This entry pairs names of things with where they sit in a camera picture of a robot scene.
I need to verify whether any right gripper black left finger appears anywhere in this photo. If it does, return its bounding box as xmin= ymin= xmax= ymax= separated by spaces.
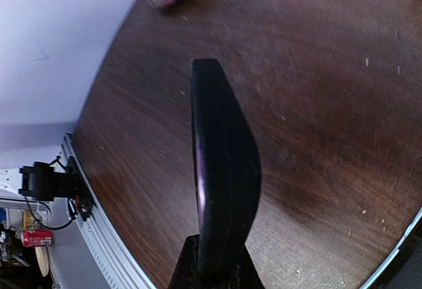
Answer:
xmin=167 ymin=236 xmax=200 ymax=289

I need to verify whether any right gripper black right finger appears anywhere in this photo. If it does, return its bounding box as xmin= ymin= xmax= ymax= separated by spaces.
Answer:
xmin=230 ymin=245 xmax=264 ymax=289

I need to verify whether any black smartphone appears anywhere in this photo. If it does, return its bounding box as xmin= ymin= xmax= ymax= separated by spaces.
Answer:
xmin=191 ymin=59 xmax=261 ymax=280
xmin=194 ymin=137 xmax=206 ymax=232

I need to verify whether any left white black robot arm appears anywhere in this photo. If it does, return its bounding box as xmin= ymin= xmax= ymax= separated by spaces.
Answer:
xmin=1 ymin=162 xmax=82 ymax=201

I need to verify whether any cream shallow dish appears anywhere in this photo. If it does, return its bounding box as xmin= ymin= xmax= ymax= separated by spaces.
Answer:
xmin=35 ymin=247 xmax=49 ymax=277

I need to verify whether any red soda can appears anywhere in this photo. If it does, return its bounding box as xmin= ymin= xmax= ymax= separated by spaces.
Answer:
xmin=21 ymin=230 xmax=53 ymax=247

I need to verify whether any aluminium front rail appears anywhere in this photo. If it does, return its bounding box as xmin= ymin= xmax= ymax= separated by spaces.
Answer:
xmin=49 ymin=132 xmax=156 ymax=289

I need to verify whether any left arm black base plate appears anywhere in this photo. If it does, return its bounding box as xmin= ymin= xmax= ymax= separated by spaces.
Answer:
xmin=67 ymin=156 xmax=95 ymax=222

